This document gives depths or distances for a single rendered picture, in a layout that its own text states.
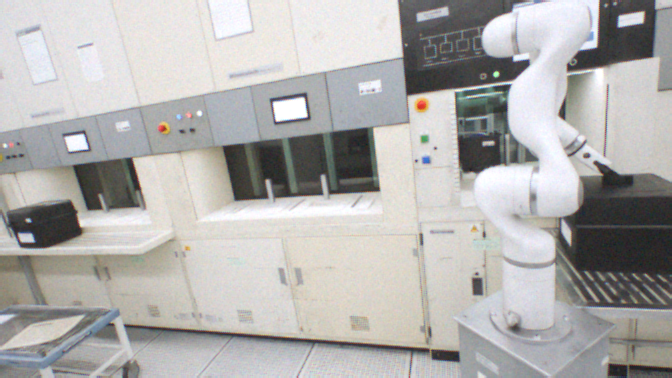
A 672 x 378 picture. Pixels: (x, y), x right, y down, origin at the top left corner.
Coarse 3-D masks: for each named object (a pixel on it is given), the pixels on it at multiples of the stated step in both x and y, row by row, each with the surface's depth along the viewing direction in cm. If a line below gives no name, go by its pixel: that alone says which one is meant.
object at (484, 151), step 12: (480, 120) 199; (468, 132) 203; (492, 132) 209; (468, 144) 196; (480, 144) 194; (492, 144) 193; (468, 156) 198; (480, 156) 196; (492, 156) 194; (468, 168) 212
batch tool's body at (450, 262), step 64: (448, 0) 135; (512, 0) 129; (640, 0) 119; (512, 64) 135; (576, 64) 129; (640, 64) 120; (448, 128) 149; (576, 128) 164; (640, 128) 125; (448, 192) 157; (448, 256) 164; (448, 320) 173
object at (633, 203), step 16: (592, 176) 123; (624, 176) 109; (640, 176) 116; (656, 176) 113; (592, 192) 107; (608, 192) 105; (624, 192) 103; (640, 192) 101; (656, 192) 99; (592, 208) 103; (608, 208) 102; (624, 208) 100; (640, 208) 99; (656, 208) 97; (576, 224) 106; (592, 224) 104; (608, 224) 103; (624, 224) 101; (640, 224) 100; (656, 224) 98
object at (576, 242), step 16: (560, 224) 129; (560, 240) 130; (576, 240) 108; (592, 240) 106; (608, 240) 104; (624, 240) 103; (640, 240) 101; (656, 240) 100; (576, 256) 110; (592, 256) 107; (608, 256) 106; (624, 256) 104; (640, 256) 102; (656, 256) 101; (608, 272) 107; (624, 272) 105; (640, 272) 104; (656, 272) 102
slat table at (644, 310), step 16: (560, 256) 121; (560, 272) 111; (592, 272) 108; (560, 288) 105; (592, 288) 100; (608, 288) 99; (640, 288) 97; (656, 288) 96; (576, 304) 94; (592, 304) 93; (608, 304) 92; (624, 304) 91; (640, 304) 91; (656, 304) 90
